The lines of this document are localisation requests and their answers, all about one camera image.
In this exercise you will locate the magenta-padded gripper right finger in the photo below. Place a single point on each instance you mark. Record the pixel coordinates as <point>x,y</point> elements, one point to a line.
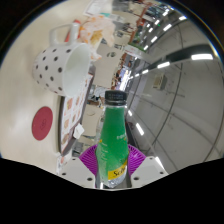
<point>148,170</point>

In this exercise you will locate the dark brown food tray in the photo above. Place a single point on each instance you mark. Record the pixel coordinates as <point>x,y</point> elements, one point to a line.
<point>61,110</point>

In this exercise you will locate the ceiling air conditioner unit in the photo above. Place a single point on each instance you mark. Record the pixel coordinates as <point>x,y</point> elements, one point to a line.
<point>159,81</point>

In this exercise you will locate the crumpled white napkin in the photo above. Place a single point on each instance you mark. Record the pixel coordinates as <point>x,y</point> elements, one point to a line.
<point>78,131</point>

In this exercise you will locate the white polka dot mug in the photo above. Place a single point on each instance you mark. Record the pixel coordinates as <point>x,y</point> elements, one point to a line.
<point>53,66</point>

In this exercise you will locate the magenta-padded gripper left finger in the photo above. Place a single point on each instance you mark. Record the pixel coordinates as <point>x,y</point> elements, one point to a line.
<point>75,170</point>

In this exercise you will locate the beige dining chairs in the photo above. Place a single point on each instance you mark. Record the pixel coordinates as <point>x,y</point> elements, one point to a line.
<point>108,63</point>

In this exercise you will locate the flat round red coaster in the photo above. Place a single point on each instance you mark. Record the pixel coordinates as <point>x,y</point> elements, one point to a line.
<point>42,123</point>

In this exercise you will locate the green drink bottle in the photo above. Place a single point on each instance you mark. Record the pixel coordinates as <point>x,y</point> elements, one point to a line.
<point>113,140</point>

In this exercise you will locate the ceiling lights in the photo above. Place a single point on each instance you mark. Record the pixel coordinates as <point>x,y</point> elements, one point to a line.
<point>201,56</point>

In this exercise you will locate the printed paper tray liner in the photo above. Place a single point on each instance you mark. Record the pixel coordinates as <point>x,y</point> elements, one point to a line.
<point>71,113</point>

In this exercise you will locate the white paper card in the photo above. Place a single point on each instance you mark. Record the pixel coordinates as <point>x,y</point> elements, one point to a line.
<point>96,7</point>

